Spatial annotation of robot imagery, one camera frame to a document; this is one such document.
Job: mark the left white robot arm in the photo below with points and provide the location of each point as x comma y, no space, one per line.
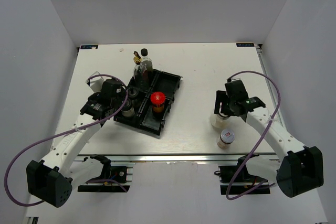
54,177

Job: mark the red lid sauce jar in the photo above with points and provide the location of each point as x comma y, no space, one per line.
158,102

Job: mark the black lid pepper shaker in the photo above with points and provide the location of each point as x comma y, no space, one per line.
128,109

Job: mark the black lid spice shaker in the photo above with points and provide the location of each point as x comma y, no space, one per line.
133,94

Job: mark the right blue corner label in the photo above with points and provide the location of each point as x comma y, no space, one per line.
245,44

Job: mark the blue corner label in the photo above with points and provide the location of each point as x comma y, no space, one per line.
88,47
245,44

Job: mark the aluminium table rail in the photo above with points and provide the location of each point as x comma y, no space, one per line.
168,158

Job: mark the clear glass jar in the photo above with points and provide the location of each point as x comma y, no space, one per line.
218,121

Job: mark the dark soy sauce bottle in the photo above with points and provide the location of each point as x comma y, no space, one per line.
147,66

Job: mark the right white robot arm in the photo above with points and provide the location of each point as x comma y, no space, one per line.
299,168

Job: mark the clear glass oil bottle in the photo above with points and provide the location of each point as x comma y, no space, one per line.
137,75

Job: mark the silver lid spice jar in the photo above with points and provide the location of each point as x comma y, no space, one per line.
225,139

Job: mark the left blue corner label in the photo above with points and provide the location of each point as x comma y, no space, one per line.
88,47

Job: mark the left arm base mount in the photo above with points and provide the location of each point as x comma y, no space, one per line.
113,178

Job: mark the black four-compartment tray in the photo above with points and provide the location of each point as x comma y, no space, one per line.
144,118

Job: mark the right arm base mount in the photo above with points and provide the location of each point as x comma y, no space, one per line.
242,183

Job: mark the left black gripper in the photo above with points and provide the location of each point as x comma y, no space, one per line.
122,97

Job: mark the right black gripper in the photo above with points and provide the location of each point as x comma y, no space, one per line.
221,96

